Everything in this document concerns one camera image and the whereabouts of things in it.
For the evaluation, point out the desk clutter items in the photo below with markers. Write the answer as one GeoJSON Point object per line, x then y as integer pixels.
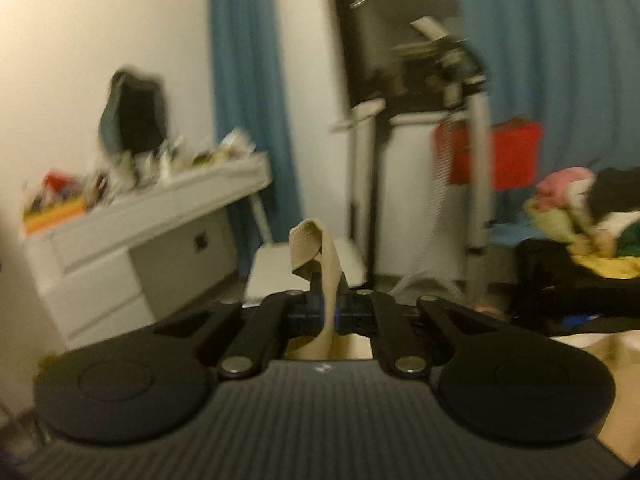
{"type": "Point", "coordinates": [62, 196]}

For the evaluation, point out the silver metal stand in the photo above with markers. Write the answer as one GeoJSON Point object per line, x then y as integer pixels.
{"type": "Point", "coordinates": [464, 99]}

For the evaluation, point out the white desk with drawers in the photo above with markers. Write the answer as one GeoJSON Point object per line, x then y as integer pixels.
{"type": "Point", "coordinates": [126, 264]}

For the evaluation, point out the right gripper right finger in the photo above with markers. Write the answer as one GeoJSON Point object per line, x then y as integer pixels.
{"type": "Point", "coordinates": [377, 316]}

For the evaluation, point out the pile of mixed clothes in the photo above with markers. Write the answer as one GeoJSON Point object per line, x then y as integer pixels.
{"type": "Point", "coordinates": [586, 259]}

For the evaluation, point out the tan printed t-shirt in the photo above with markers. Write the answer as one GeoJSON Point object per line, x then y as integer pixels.
{"type": "Point", "coordinates": [315, 259]}

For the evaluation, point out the red bag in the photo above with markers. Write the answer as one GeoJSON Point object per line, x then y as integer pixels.
{"type": "Point", "coordinates": [515, 148]}

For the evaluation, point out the blue curtain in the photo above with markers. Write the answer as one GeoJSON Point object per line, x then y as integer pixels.
{"type": "Point", "coordinates": [279, 74]}

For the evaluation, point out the dark framed desk mirror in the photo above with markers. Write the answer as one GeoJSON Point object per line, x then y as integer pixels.
{"type": "Point", "coordinates": [134, 118]}

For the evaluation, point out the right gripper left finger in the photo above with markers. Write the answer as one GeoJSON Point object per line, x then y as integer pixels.
{"type": "Point", "coordinates": [278, 319]}

